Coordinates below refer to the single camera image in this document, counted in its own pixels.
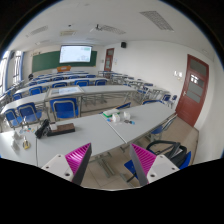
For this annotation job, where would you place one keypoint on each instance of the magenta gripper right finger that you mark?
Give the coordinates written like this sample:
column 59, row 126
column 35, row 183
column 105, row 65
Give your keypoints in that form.
column 140, row 152

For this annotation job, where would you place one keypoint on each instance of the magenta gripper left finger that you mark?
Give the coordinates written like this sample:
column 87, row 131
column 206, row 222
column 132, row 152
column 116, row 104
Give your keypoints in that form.
column 71, row 166

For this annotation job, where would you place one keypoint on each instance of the blue chair under backpack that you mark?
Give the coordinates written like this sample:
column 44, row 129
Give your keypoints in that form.
column 155, row 167

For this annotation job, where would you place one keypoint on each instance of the blue chair beside right desk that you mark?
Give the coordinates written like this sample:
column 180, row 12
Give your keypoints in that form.
column 156, row 134

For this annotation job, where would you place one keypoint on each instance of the grey desk centre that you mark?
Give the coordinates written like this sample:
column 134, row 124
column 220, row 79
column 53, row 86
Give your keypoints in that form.
column 92, row 129

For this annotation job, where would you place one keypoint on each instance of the grey desk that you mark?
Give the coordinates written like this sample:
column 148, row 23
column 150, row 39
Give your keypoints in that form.
column 11, row 146
column 144, row 118
column 92, row 129

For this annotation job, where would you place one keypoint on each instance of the brown power strip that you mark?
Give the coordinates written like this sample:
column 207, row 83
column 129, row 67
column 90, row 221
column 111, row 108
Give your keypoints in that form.
column 62, row 129

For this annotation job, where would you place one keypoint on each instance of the grey desk right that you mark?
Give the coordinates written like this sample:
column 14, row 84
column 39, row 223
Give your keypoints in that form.
column 144, row 118

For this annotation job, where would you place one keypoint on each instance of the white cup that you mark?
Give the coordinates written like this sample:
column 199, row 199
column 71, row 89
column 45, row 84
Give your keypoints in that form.
column 127, row 115

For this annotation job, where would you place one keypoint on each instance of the white small box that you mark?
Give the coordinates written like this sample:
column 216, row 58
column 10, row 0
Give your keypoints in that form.
column 116, row 118

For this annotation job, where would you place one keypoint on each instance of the blue chair front centre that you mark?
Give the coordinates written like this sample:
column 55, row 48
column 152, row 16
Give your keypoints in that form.
column 64, row 108

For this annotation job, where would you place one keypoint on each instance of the yellow small object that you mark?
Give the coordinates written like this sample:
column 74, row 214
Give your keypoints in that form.
column 26, row 144

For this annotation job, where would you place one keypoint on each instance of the green white box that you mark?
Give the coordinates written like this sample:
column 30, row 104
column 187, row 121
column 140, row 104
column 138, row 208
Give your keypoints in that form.
column 109, row 113

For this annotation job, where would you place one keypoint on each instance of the grey desk left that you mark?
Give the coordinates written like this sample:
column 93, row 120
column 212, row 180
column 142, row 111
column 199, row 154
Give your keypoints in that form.
column 11, row 146

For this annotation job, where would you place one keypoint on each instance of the blue chair front left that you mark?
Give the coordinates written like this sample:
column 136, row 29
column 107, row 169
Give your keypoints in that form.
column 29, row 113

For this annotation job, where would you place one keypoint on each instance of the blue chair far left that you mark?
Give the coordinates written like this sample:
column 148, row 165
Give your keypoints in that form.
column 13, row 119

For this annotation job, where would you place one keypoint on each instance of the red-brown near door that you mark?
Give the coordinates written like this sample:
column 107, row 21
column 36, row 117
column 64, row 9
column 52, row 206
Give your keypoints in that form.
column 194, row 90

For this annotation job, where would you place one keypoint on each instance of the red-brown door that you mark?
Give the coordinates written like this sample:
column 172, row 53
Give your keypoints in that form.
column 194, row 90
column 108, row 59

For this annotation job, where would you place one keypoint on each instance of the orange teacher podium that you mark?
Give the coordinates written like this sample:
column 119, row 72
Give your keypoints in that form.
column 63, row 68

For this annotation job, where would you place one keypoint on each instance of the red-brown far door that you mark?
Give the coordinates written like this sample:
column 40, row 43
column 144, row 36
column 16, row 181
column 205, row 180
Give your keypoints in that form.
column 108, row 59

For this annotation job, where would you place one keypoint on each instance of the left window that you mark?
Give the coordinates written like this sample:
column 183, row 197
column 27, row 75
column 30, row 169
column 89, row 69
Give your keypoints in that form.
column 17, row 66

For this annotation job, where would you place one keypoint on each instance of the green chalkboard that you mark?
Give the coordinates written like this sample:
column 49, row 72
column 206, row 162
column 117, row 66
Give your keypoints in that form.
column 50, row 60

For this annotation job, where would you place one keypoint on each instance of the projection screen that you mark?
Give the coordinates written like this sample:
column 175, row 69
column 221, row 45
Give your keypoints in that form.
column 75, row 53

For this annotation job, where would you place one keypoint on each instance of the black charger with cable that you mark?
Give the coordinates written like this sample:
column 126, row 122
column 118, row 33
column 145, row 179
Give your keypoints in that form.
column 41, row 130

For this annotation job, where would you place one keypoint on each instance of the black wall speaker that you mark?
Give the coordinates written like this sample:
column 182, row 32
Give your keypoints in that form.
column 123, row 44

